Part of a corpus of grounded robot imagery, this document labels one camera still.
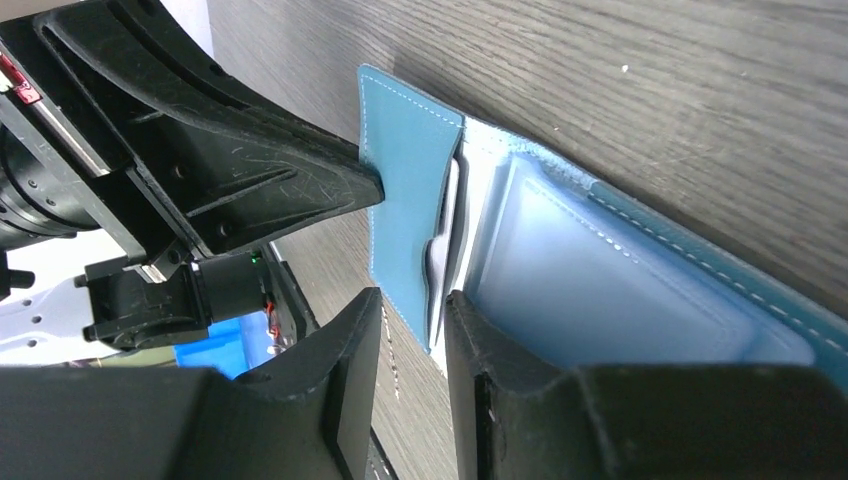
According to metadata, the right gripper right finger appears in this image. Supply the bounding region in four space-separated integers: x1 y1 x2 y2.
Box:
445 291 847 479

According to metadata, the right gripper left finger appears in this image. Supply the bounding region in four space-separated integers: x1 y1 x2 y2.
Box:
1 287 382 479

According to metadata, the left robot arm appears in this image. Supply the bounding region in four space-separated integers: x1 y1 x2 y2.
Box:
1 1 383 366

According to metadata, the blue card holder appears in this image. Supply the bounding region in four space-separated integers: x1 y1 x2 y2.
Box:
357 65 847 387

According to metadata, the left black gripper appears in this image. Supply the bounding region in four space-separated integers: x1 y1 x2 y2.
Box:
1 1 384 351

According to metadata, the blue plastic bin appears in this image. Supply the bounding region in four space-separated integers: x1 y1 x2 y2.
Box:
173 312 273 379

